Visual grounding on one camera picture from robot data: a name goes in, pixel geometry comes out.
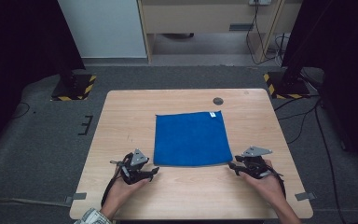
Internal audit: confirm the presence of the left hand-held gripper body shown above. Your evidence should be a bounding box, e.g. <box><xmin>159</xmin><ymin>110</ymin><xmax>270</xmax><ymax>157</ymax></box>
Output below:
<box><xmin>109</xmin><ymin>148</ymin><xmax>152</xmax><ymax>186</ymax></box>

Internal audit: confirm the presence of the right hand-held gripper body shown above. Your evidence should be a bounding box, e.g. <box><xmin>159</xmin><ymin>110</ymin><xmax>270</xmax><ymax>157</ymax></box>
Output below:
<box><xmin>241</xmin><ymin>146</ymin><xmax>275</xmax><ymax>180</ymax></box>

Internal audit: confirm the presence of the blue microfibre cloth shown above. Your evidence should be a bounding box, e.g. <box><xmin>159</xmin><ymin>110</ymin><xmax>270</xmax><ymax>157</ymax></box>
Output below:
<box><xmin>153</xmin><ymin>110</ymin><xmax>234</xmax><ymax>167</ymax></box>

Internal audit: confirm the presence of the person's right hand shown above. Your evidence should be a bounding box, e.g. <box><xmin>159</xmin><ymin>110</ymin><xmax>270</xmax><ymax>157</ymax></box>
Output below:
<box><xmin>239</xmin><ymin>159</ymin><xmax>286</xmax><ymax>208</ymax></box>

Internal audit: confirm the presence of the person's left hand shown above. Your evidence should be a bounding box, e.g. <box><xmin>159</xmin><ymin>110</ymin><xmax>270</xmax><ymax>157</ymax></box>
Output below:
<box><xmin>100</xmin><ymin>179</ymin><xmax>150</xmax><ymax>219</ymax></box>

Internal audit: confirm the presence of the grey tape piece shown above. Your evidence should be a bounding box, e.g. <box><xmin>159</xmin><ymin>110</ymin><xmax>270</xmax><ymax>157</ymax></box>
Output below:
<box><xmin>63</xmin><ymin>192</ymin><xmax>88</xmax><ymax>205</ymax></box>
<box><xmin>294</xmin><ymin>191</ymin><xmax>318</xmax><ymax>202</ymax></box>

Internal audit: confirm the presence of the plaid shirt sleeve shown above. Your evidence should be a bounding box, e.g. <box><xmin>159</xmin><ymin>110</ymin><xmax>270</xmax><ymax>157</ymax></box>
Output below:
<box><xmin>74</xmin><ymin>207</ymin><xmax>113</xmax><ymax>224</ymax></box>

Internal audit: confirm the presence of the black stand with striped base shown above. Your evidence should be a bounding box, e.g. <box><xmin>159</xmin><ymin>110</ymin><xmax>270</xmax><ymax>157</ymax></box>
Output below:
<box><xmin>263</xmin><ymin>0</ymin><xmax>312</xmax><ymax>100</ymax></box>
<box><xmin>50</xmin><ymin>63</ymin><xmax>97</xmax><ymax>102</ymax></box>

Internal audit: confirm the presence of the office chair base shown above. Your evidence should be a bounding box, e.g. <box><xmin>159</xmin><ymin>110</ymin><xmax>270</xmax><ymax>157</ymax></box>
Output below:
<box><xmin>160</xmin><ymin>32</ymin><xmax>196</xmax><ymax>40</ymax></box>

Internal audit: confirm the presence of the dark curtain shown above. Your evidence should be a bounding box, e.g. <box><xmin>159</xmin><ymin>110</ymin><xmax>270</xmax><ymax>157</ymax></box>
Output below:
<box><xmin>0</xmin><ymin>0</ymin><xmax>86</xmax><ymax>157</ymax></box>
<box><xmin>282</xmin><ymin>0</ymin><xmax>358</xmax><ymax>178</ymax></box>

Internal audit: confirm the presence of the white partition panel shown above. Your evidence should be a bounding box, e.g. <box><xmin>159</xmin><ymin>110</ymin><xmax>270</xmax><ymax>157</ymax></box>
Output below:
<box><xmin>57</xmin><ymin>0</ymin><xmax>147</xmax><ymax>59</ymax></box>

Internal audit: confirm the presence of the light wooden desk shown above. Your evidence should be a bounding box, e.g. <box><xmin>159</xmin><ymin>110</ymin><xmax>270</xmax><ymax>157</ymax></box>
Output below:
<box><xmin>136</xmin><ymin>0</ymin><xmax>302</xmax><ymax>64</ymax></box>

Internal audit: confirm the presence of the white power strip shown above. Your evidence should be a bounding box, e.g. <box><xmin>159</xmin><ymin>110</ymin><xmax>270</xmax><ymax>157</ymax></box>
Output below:
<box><xmin>248</xmin><ymin>0</ymin><xmax>272</xmax><ymax>7</ymax></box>

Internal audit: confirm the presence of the black gripper strap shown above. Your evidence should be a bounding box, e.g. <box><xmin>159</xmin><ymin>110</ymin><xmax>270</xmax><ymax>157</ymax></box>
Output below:
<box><xmin>268</xmin><ymin>167</ymin><xmax>288</xmax><ymax>201</ymax></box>
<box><xmin>100</xmin><ymin>154</ymin><xmax>129</xmax><ymax>208</ymax></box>

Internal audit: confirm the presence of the black hanging cable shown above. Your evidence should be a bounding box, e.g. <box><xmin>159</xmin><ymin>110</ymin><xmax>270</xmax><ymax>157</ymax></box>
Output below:
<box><xmin>245</xmin><ymin>2</ymin><xmax>282</xmax><ymax>65</ymax></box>

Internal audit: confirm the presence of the thin black floor cable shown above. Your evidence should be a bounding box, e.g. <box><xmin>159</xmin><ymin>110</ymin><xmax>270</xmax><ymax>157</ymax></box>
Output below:
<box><xmin>11</xmin><ymin>102</ymin><xmax>31</xmax><ymax>119</ymax></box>

